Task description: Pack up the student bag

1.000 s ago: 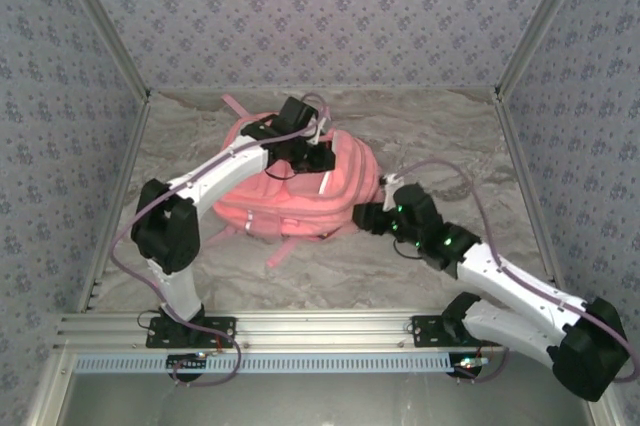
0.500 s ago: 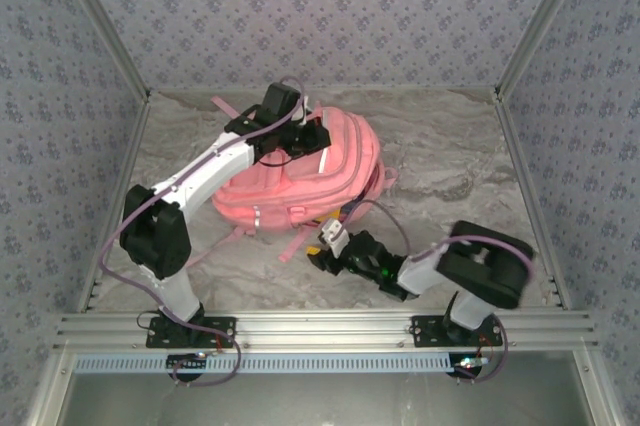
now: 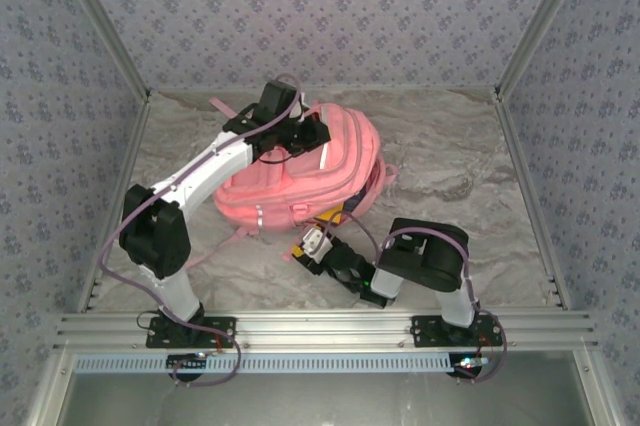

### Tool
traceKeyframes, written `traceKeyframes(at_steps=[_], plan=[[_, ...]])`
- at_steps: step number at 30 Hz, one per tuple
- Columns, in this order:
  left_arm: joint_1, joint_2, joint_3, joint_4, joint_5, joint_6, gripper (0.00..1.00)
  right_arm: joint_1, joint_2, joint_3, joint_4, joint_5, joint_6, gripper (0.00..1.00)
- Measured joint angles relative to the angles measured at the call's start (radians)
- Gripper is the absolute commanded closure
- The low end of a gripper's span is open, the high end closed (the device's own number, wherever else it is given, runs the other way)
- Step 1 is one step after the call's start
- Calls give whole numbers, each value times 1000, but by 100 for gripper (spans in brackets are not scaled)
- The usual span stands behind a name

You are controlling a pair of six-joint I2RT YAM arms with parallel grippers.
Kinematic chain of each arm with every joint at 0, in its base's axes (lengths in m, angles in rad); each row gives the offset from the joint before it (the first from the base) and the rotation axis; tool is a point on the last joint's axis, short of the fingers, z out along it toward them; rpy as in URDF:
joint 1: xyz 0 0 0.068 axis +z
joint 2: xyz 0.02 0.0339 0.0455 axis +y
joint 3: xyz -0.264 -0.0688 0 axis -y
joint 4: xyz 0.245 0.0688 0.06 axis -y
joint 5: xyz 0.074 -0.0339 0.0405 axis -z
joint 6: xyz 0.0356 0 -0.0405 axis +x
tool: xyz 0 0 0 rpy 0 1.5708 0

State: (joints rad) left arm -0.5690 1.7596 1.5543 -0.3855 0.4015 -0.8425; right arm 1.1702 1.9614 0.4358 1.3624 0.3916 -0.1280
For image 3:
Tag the pink backpack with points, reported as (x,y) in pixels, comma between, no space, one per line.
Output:
(310,186)

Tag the aluminium front rail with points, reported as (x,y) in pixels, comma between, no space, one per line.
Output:
(320,331)

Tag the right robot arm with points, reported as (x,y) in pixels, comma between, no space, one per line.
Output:
(430,256)

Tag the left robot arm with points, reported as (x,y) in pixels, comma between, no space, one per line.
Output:
(200,181)

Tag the aluminium corner post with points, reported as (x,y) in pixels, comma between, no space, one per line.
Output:
(540,21)
(105,21)

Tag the yellow cartoon book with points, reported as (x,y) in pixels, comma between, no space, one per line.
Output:
(332,216)

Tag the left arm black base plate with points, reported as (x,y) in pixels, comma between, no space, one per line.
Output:
(155,340)

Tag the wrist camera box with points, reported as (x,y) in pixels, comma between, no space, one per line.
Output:
(302,111)
(317,243)

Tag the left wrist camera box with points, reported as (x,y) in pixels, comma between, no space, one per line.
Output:
(302,111)

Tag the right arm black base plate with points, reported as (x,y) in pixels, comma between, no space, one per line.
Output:
(422,333)

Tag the black controller board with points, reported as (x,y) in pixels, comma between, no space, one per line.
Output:
(185,362)
(467,371)

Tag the grey metal lower shelf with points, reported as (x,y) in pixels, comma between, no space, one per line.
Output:
(320,401)

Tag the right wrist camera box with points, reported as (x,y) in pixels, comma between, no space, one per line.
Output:
(317,243)

